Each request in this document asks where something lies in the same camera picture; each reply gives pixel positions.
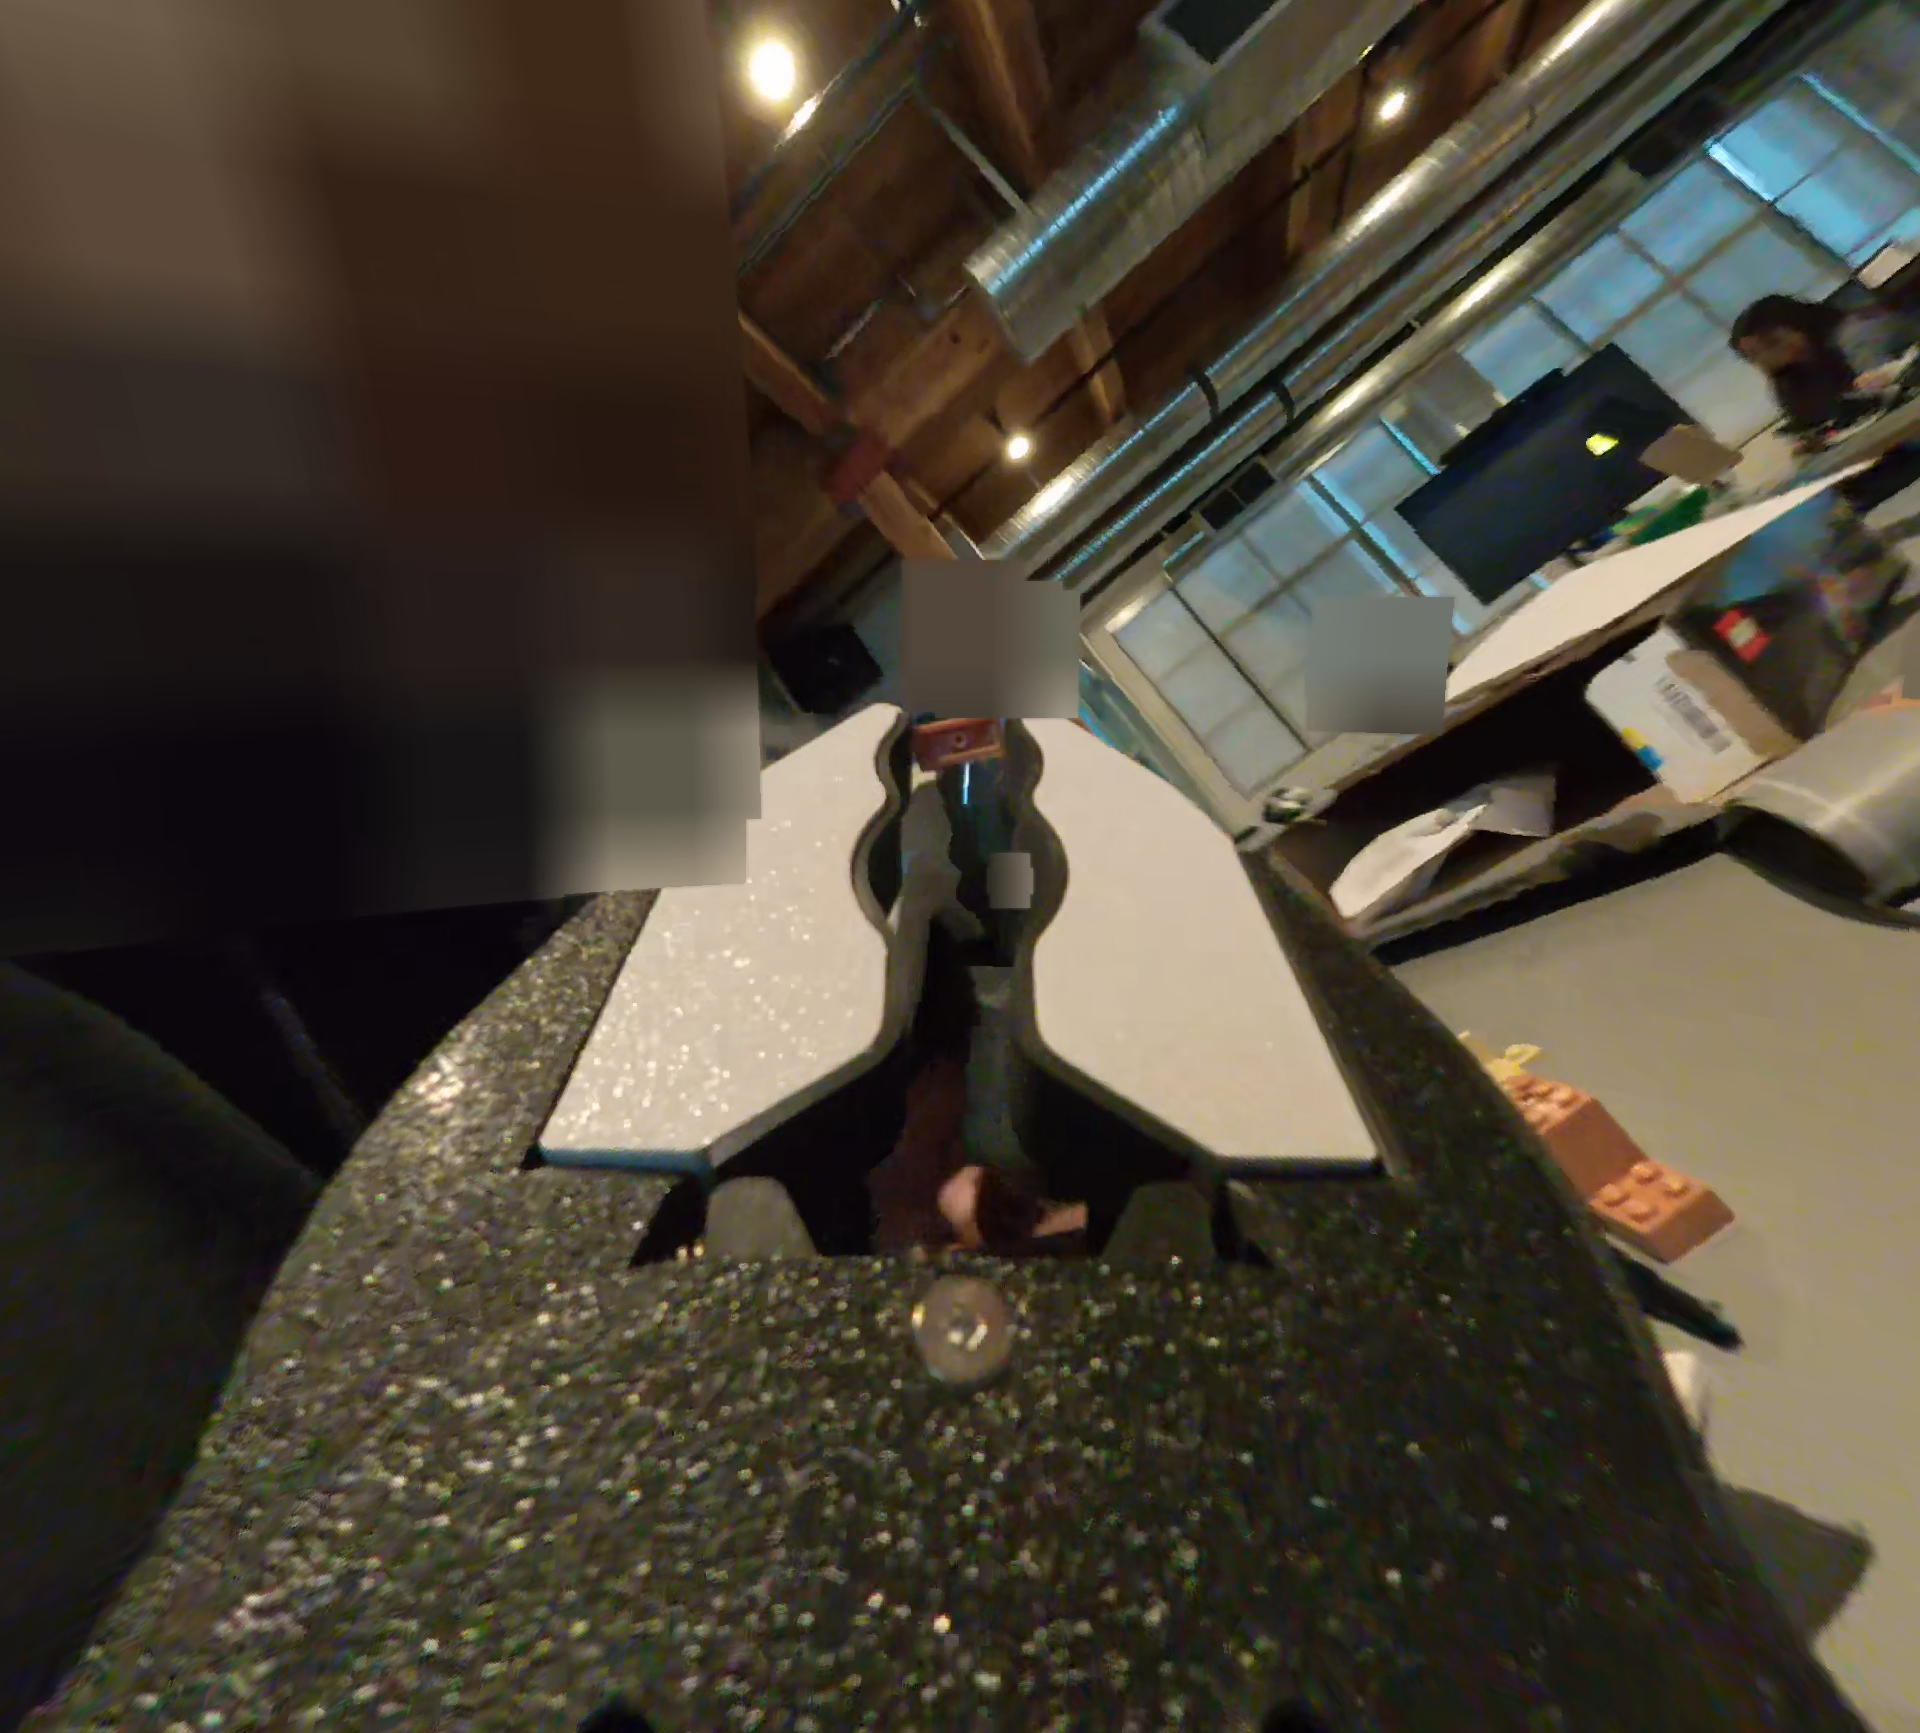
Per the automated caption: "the wide silver ventilation duct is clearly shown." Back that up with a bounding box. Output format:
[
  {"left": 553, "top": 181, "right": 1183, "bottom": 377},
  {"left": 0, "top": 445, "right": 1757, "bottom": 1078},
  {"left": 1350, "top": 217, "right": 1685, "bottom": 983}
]
[{"left": 960, "top": 0, "right": 1613, "bottom": 362}]

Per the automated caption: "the brown toy brick block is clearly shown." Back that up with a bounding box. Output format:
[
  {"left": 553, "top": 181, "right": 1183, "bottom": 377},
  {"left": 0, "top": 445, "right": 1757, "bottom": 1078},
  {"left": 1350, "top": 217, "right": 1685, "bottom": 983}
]
[{"left": 1499, "top": 1070, "right": 1738, "bottom": 1264}]

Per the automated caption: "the crumpled white paper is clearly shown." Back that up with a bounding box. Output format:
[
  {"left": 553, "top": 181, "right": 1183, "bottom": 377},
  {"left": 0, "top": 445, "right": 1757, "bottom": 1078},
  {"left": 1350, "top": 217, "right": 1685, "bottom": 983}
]
[{"left": 1326, "top": 773, "right": 1561, "bottom": 924}]

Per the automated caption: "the large grid window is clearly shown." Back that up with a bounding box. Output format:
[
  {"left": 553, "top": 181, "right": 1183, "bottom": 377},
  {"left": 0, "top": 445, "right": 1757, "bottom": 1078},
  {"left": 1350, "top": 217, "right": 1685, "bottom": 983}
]
[{"left": 1080, "top": 67, "right": 1920, "bottom": 834}]

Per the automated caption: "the long thin silver duct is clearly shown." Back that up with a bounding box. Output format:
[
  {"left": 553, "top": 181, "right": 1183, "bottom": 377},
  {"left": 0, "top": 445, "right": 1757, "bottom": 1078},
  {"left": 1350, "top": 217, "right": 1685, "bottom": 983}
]
[{"left": 990, "top": 0, "right": 1920, "bottom": 565}]

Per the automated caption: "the open cardboard toy box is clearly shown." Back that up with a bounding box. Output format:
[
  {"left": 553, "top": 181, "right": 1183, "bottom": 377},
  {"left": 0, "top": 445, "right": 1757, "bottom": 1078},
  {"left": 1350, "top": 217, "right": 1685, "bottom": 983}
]
[{"left": 1304, "top": 451, "right": 1920, "bottom": 946}]

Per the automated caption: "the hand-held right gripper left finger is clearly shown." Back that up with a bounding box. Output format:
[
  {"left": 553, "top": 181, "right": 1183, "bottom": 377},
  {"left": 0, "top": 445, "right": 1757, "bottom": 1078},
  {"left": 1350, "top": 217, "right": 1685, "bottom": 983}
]
[{"left": 535, "top": 705, "right": 914, "bottom": 1173}]

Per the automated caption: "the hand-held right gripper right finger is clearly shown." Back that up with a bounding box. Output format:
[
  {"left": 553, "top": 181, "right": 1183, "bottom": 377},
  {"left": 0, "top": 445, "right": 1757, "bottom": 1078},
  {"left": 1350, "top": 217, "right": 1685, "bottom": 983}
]
[{"left": 1004, "top": 711, "right": 1381, "bottom": 1177}]

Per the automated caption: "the large black screen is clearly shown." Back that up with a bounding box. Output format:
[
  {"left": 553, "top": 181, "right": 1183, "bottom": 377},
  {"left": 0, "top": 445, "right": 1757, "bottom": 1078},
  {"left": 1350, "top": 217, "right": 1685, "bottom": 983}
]
[{"left": 1393, "top": 343, "right": 1691, "bottom": 605}]

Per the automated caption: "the grey desk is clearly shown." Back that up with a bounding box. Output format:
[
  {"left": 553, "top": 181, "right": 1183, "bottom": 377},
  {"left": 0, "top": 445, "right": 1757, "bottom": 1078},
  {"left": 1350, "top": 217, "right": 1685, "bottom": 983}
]
[{"left": 1371, "top": 849, "right": 1920, "bottom": 1733}]

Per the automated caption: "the person's dark jacket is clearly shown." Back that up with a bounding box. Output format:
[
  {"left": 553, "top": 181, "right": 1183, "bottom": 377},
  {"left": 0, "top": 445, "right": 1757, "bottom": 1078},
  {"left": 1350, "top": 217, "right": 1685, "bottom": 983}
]
[{"left": 0, "top": 952, "right": 361, "bottom": 1733}]

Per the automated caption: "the grey instruction booklet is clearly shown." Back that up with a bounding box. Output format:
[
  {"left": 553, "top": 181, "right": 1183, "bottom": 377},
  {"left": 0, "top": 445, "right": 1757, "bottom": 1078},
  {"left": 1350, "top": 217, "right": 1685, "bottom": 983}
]
[{"left": 1724, "top": 712, "right": 1920, "bottom": 916}]

